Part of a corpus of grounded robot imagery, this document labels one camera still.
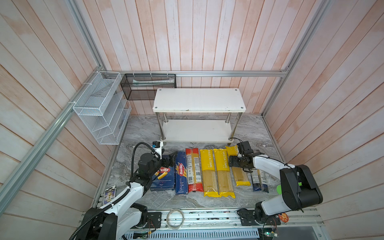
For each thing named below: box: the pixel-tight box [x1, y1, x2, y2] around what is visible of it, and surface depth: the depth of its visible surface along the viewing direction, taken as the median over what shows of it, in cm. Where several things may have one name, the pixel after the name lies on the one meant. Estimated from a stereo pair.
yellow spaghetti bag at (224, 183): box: [213, 148, 236, 198], surface depth 89 cm
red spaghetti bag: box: [186, 148, 204, 193], surface depth 90 cm
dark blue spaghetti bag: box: [251, 168, 269, 193], surface depth 85 cm
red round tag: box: [278, 213, 289, 223], surface depth 76 cm
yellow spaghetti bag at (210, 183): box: [200, 149, 219, 198], surface depth 90 cm
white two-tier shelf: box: [152, 88, 247, 143], surface depth 88 cm
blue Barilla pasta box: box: [150, 155, 175, 192], surface depth 81 cm
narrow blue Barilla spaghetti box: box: [174, 150, 188, 195], surface depth 87 cm
